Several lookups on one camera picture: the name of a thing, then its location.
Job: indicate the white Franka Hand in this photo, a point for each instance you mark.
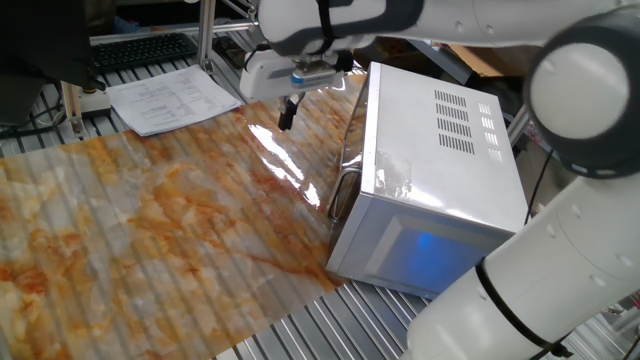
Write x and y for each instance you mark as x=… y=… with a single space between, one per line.
x=265 y=75

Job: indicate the black glass microwave door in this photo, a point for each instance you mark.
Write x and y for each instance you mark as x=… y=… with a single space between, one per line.
x=350 y=145

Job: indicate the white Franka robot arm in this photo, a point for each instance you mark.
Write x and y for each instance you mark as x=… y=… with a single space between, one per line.
x=550 y=280

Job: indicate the silver microwave oven body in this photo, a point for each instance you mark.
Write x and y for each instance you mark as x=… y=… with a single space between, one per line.
x=425 y=165

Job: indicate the black smartphone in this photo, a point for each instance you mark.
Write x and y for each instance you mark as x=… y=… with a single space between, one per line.
x=227 y=50

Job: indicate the printed white paper sheets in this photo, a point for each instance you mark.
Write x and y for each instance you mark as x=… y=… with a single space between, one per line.
x=170 y=100

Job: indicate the black computer keyboard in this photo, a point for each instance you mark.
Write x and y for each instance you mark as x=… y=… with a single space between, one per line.
x=145 y=50

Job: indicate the orange marble pattern mat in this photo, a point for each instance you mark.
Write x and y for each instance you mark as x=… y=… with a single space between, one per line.
x=150 y=225

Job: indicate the blue fabric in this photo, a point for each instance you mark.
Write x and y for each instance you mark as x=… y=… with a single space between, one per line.
x=125 y=24

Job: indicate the brown cardboard box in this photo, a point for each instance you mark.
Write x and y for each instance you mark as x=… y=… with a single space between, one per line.
x=480 y=60

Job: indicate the white emergency stop box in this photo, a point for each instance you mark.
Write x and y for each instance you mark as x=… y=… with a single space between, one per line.
x=95 y=102

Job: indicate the slanted aluminium strut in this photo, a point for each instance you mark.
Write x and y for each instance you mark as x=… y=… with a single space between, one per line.
x=517 y=125

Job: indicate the black monitor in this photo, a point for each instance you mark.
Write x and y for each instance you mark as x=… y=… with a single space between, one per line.
x=40 y=45

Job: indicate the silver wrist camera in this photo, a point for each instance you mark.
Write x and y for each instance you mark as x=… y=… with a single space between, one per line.
x=317 y=77

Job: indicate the aluminium frame post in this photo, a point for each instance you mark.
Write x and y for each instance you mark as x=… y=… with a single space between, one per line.
x=206 y=30

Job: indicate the aluminium frame rail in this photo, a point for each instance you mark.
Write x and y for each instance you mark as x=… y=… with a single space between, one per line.
x=150 y=31

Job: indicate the light wooden bracket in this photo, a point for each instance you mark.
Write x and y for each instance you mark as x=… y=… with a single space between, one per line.
x=72 y=107

